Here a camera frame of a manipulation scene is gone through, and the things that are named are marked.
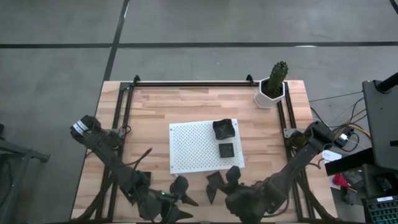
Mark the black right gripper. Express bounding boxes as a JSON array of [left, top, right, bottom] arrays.
[[206, 166, 271, 224]]

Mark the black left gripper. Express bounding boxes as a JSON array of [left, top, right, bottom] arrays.
[[132, 175, 199, 224]]

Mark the black teardrop plate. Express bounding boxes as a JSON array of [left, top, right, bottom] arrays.
[[206, 185, 219, 205]]

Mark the white perforated metal shelf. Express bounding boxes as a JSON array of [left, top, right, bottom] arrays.
[[169, 118, 246, 175]]

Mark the white hexagonal plant pot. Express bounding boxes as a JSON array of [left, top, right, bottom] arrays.
[[253, 77, 286, 110]]

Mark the white paper sheet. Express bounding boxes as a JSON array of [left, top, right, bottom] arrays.
[[321, 148, 343, 164]]

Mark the green cactus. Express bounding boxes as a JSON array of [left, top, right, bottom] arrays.
[[266, 60, 289, 96]]

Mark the red plastic object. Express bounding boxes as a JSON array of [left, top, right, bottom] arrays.
[[331, 173, 352, 190]]

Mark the black diagonal beam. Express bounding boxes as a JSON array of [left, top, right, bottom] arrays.
[[325, 147, 374, 177]]

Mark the backlit black keyboard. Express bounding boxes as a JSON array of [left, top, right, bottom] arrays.
[[361, 195, 398, 224]]

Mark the dark grey stand base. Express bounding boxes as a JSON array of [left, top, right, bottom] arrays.
[[362, 79, 398, 171]]

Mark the dark grey metal stand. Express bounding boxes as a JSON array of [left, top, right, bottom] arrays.
[[0, 123, 51, 224]]

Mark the black stand pole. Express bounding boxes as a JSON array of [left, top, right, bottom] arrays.
[[376, 72, 398, 93]]

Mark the black cable bundle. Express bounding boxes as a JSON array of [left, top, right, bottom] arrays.
[[74, 167, 121, 222], [294, 174, 332, 222]]

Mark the black aluminium table frame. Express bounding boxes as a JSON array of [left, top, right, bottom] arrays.
[[70, 74, 338, 223]]

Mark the thin black floor cable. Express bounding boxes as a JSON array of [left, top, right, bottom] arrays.
[[309, 91, 364, 103]]

